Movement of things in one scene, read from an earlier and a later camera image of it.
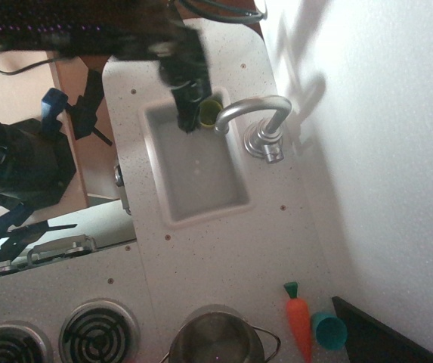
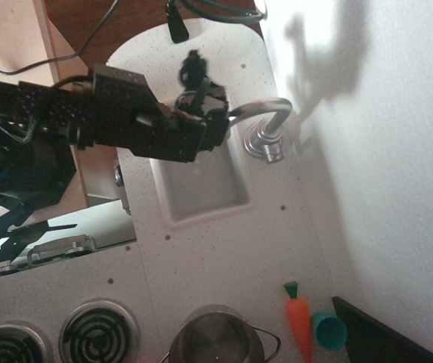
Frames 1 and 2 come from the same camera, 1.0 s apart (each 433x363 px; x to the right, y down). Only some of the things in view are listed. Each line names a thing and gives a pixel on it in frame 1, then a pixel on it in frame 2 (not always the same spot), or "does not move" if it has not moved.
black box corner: x=371 y=340 does not move
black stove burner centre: x=99 y=330 does not move
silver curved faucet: x=259 y=141 does not move
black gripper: x=184 y=66 to x=126 y=114
